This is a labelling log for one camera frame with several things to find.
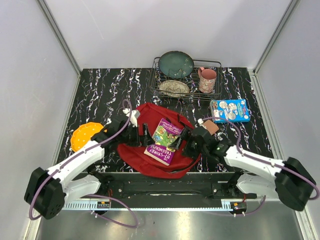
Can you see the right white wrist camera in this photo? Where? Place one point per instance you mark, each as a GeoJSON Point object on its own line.
{"type": "Point", "coordinates": [202, 123]}

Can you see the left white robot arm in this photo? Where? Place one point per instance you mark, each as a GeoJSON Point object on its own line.
{"type": "Point", "coordinates": [48, 190]}

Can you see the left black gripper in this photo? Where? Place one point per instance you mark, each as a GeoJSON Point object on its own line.
{"type": "Point", "coordinates": [147, 140]}

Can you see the purple treehouse book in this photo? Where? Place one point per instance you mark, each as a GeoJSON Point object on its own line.
{"type": "Point", "coordinates": [164, 134]}

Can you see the black wire dish rack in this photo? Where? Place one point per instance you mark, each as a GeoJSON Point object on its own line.
{"type": "Point", "coordinates": [156, 78]}

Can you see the pink leather wallet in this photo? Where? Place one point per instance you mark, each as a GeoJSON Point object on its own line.
{"type": "Point", "coordinates": [210, 126]}

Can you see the orange plastic plate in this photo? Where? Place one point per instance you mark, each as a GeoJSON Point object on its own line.
{"type": "Point", "coordinates": [83, 134]}

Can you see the blue picture book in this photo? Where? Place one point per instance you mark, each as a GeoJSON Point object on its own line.
{"type": "Point", "coordinates": [233, 110]}

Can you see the red student backpack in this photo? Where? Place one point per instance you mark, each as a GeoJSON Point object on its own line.
{"type": "Point", "coordinates": [151, 114]}

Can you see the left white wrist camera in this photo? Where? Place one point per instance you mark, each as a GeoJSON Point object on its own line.
{"type": "Point", "coordinates": [133, 116]}

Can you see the pink patterned mug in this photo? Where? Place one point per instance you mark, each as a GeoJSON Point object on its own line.
{"type": "Point", "coordinates": [207, 80]}

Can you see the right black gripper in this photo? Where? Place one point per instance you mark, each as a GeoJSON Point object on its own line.
{"type": "Point", "coordinates": [187, 137]}

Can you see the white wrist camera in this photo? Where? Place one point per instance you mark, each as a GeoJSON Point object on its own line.
{"type": "Point", "coordinates": [133, 116]}
{"type": "Point", "coordinates": [202, 123]}

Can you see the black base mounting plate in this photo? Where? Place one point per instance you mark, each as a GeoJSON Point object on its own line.
{"type": "Point", "coordinates": [216, 185]}

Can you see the teal ceramic plate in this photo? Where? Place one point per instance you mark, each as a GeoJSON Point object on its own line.
{"type": "Point", "coordinates": [176, 64]}

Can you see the speckled beige plate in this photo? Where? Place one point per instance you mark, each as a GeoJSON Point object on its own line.
{"type": "Point", "coordinates": [173, 88]}

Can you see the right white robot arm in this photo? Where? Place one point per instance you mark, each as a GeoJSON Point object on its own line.
{"type": "Point", "coordinates": [285, 180]}

